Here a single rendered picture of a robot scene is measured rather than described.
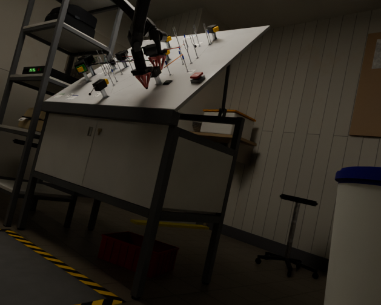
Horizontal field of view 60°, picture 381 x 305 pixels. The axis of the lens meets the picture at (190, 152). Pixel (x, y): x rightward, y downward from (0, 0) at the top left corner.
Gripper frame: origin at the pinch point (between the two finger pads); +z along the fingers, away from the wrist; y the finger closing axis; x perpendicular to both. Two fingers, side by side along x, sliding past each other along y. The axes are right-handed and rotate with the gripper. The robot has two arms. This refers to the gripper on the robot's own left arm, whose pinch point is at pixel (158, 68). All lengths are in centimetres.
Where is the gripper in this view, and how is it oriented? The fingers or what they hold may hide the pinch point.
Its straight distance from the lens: 189.6
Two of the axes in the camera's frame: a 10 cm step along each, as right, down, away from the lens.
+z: 1.1, 9.7, 2.2
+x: -5.2, 2.5, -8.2
